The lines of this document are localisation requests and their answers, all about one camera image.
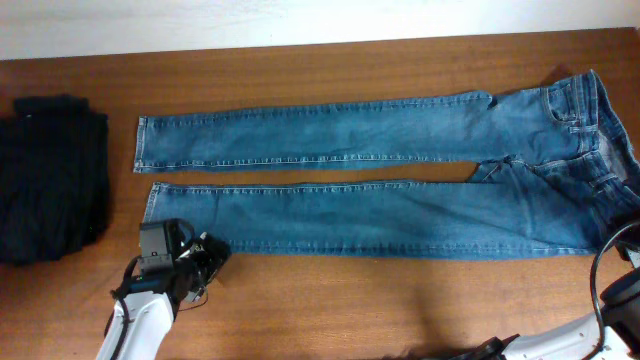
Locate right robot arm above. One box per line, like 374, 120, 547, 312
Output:
460, 239, 639, 360

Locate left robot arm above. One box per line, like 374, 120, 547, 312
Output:
97, 218, 231, 360

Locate black folded garment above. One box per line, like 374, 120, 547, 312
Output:
1, 95, 110, 265

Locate blue denim jeans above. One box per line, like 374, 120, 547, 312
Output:
134, 72, 639, 260

